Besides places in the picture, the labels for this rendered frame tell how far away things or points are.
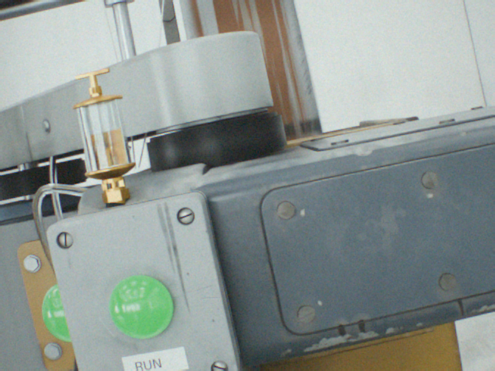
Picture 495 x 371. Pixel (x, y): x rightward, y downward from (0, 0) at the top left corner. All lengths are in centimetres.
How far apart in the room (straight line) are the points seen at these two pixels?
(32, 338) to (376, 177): 50
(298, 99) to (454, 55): 484
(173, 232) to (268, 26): 57
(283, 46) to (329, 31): 472
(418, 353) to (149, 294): 41
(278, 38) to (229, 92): 39
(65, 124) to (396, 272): 32
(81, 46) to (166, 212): 533
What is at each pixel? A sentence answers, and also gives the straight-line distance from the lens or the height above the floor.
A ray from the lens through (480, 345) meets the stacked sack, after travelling 378.
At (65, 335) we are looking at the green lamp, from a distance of 48.
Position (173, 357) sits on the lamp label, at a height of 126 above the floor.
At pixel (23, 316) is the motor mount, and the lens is 92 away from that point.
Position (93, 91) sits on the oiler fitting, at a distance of 53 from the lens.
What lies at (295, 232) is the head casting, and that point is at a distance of 50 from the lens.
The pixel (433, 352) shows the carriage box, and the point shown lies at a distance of 82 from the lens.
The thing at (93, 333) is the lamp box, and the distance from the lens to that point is 46.
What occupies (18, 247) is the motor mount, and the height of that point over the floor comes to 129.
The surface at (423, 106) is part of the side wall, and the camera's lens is 576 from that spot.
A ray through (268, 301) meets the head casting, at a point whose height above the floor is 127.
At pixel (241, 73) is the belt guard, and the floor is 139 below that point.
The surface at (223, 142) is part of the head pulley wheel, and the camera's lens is 61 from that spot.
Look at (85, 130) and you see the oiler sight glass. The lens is 53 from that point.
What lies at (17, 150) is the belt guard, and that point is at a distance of 82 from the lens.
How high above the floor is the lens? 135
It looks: 3 degrees down
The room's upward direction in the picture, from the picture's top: 12 degrees counter-clockwise
